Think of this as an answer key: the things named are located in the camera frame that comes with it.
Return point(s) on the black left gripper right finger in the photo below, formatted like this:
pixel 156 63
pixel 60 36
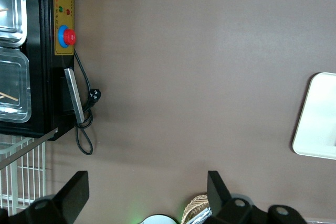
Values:
pixel 223 208

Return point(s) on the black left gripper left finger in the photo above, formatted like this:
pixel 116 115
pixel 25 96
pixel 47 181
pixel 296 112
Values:
pixel 65 200

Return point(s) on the black tray sealing machine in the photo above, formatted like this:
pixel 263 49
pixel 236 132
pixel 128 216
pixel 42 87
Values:
pixel 42 90

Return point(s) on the steel tray in sealer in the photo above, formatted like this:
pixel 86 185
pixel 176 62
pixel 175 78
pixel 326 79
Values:
pixel 10 3
pixel 13 82

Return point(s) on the cream plastic serving tray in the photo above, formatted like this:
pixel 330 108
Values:
pixel 317 116

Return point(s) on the stack of foil containers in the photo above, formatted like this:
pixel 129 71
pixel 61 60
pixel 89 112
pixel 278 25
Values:
pixel 202 216

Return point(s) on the wicker basket with foil containers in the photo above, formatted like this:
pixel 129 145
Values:
pixel 195 204

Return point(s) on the sealer press lever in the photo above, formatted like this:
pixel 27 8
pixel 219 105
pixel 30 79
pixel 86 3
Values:
pixel 26 151

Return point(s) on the silver sealer side bar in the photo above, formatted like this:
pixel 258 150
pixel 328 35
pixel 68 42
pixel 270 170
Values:
pixel 74 95

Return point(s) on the red emergency stop button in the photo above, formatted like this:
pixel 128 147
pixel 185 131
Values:
pixel 69 36

